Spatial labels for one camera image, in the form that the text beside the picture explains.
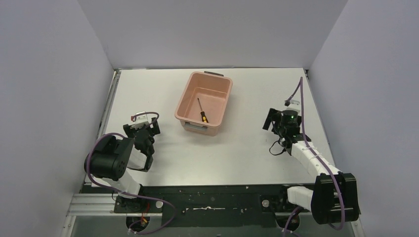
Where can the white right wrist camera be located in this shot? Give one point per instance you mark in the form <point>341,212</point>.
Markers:
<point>293,105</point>

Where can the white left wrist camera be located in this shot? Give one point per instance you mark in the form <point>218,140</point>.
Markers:
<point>139,120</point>

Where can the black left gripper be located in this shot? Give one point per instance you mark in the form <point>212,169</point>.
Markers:
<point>144,131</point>

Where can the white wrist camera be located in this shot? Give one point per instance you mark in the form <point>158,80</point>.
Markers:
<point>139,120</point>
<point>293,105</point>

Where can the aluminium front rail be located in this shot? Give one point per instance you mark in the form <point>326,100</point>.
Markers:
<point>112,226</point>

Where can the black yellow screwdriver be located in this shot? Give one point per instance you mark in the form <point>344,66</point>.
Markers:
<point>202,112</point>

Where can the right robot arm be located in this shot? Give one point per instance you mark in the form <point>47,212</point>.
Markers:
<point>334,196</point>

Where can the pink plastic bin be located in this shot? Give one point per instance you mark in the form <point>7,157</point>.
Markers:
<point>213,90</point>

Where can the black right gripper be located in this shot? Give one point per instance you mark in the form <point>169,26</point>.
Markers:
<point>274,115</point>

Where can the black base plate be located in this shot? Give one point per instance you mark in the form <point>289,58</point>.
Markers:
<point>191,206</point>

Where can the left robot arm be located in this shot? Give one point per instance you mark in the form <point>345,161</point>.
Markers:
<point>112,157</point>

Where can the aluminium table edge rail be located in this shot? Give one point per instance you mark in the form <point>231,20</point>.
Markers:
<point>109,102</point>

